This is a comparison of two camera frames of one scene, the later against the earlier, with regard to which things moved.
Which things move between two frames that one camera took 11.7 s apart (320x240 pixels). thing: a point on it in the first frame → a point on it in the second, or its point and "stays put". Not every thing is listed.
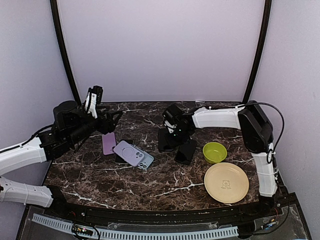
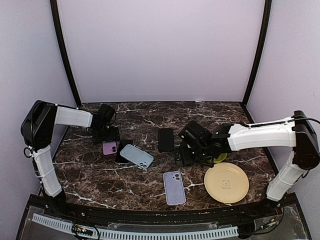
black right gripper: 187,137 → 186,159
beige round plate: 226,182 stays put
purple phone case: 108,141 stays put
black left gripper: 110,126 → 114,136
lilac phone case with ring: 130,154 → 174,188
